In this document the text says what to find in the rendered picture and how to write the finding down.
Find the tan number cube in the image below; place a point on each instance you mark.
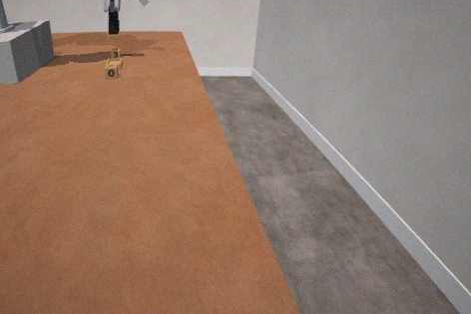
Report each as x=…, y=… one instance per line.
x=111, y=71
x=116, y=53

